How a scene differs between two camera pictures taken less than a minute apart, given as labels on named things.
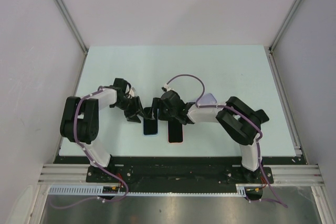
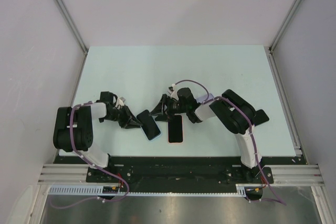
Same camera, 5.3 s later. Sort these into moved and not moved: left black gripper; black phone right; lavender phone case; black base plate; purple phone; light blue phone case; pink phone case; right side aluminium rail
Moved: light blue phone case; left black gripper
Not moved: pink phone case; right side aluminium rail; lavender phone case; black phone right; purple phone; black base plate
